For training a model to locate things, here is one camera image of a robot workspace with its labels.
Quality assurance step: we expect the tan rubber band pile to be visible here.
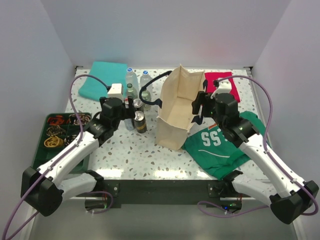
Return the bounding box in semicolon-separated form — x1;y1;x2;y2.
46;125;66;137

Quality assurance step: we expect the green glass bottle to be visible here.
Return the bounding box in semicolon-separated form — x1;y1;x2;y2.
141;89;152;111

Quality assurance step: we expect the red folded cloth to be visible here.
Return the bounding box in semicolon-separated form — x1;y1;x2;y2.
204;71;241;103

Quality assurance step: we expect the orange rubber band pile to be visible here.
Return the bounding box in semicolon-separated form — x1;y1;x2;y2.
47;115;66;126

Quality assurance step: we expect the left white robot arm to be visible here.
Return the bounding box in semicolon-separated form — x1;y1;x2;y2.
20;97;135;217

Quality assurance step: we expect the teal folded towel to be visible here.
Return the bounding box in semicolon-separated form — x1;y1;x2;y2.
78;60;129;102

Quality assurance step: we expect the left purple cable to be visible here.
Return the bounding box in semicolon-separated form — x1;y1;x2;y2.
0;74;113;240

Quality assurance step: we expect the black white rubber band pile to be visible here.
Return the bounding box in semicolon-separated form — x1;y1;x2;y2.
64;134;78;147

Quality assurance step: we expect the silver can red tab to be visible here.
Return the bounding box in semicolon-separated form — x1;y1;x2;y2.
124;97;130;109

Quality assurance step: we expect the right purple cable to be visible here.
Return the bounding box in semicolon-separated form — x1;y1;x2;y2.
197;75;320;217

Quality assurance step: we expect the green jersey shirt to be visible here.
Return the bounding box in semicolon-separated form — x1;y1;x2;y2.
181;118;268;182

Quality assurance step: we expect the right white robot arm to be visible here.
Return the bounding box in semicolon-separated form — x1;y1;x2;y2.
192;91;319;225

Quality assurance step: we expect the beige canvas bag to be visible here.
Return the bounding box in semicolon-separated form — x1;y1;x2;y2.
139;66;206;151

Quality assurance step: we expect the purple cable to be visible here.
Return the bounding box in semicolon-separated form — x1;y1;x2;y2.
0;74;113;240
197;75;320;217

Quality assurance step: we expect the brown rubber band pile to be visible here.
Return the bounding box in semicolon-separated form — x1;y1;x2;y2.
67;113;92;126

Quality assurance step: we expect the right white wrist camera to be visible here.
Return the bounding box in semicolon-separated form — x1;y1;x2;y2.
210;79;232;99

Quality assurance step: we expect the green compartment tray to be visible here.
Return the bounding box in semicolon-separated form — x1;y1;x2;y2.
32;112;81;168

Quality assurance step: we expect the yellow rubber band pile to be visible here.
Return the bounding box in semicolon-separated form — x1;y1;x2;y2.
43;136;64;148

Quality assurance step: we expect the clear water bottle blue cap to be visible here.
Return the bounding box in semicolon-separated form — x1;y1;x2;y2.
125;67;139;89

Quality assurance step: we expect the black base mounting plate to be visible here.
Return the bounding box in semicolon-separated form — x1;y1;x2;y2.
80;180;243;213

